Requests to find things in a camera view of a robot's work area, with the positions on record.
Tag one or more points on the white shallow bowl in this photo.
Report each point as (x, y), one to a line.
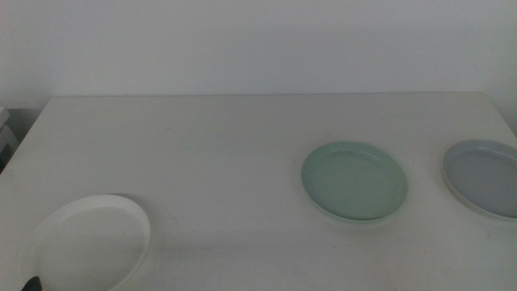
(87, 244)

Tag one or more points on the grey shallow bowl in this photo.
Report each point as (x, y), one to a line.
(484, 180)

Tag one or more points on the pale green shallow bowl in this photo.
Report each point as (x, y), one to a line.
(354, 182)

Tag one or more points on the white side shelf unit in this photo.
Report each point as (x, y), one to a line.
(5, 133)

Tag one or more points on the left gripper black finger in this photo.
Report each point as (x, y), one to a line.
(32, 285)

